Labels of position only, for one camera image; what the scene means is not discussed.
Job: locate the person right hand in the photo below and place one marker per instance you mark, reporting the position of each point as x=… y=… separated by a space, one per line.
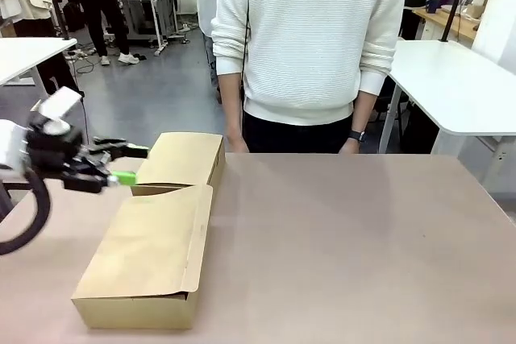
x=235 y=140

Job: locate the wooden table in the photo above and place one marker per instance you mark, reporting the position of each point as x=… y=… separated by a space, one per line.
x=463 y=26

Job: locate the blue cup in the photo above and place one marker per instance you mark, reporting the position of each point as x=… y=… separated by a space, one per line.
x=432 y=5

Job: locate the person in white sweater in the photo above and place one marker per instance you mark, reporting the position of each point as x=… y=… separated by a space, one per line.
x=306 y=38

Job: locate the white table rounded corner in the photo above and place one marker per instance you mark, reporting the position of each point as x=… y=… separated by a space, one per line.
x=443 y=78

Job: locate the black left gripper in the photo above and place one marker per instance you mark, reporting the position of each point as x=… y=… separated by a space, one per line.
x=52 y=150

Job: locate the person left hand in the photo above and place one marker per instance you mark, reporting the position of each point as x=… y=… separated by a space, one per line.
x=348 y=147

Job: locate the white table square corners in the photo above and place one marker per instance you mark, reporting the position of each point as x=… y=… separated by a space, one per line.
x=24 y=54

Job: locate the small cardboard box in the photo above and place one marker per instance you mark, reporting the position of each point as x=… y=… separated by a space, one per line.
x=181 y=154

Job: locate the person right forearm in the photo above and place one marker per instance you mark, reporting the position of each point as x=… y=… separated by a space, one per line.
x=230 y=98

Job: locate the person left forearm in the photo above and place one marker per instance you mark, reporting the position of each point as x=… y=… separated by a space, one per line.
x=363 y=110

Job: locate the large cardboard box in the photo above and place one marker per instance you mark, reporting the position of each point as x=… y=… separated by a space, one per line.
x=149 y=247

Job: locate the dark smartwatch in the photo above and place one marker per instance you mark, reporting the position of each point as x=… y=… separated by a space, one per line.
x=357 y=135

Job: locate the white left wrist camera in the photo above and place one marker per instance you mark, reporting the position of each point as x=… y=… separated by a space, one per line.
x=60 y=102

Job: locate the white beige cylinder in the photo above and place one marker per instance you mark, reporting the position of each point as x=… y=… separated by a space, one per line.
x=479 y=1

